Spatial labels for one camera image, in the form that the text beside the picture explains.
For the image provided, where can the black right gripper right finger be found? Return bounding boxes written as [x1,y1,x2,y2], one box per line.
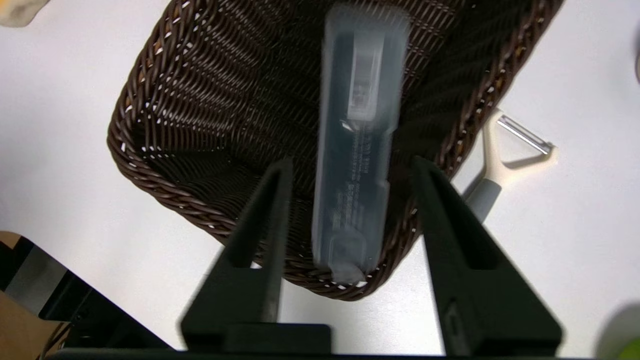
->
[410,154,564,358]

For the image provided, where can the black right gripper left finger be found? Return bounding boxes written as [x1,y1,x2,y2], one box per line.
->
[180,157,332,355]

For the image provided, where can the grey translucent package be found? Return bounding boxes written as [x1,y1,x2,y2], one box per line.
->
[310,2,412,286]

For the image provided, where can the dark brown wicker basket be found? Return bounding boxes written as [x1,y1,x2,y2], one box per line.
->
[106,0,566,302]

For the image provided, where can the green lemon fruit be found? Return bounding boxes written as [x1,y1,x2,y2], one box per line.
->
[616,337,640,360]

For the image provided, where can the white soap bar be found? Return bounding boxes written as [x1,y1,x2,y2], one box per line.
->
[0,0,51,29]

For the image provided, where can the grey handled vegetable peeler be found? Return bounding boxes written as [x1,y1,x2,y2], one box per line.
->
[462,114,556,224]

